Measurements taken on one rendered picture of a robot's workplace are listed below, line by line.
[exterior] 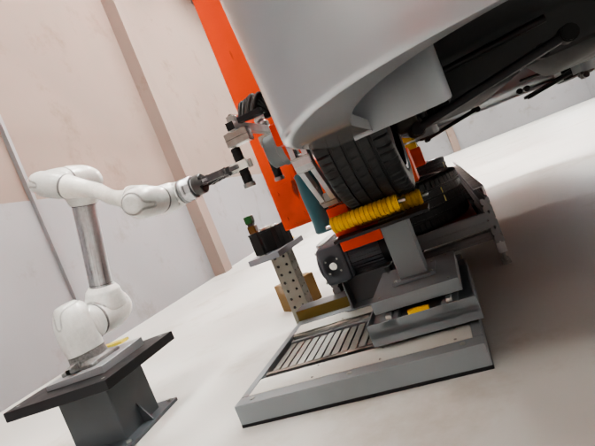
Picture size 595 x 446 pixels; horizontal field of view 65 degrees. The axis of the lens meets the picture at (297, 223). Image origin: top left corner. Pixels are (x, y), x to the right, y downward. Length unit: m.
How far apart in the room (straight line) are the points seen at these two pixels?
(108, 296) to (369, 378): 1.27
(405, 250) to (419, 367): 0.45
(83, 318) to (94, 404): 0.35
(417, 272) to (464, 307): 0.25
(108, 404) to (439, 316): 1.32
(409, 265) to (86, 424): 1.43
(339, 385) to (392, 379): 0.17
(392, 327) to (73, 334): 1.29
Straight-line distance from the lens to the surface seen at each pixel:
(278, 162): 1.77
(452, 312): 1.56
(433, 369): 1.47
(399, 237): 1.71
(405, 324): 1.58
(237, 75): 2.36
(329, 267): 2.05
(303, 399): 1.59
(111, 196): 1.76
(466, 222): 2.28
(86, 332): 2.16
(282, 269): 2.48
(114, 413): 2.12
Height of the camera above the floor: 0.64
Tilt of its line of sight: 3 degrees down
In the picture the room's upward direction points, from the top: 22 degrees counter-clockwise
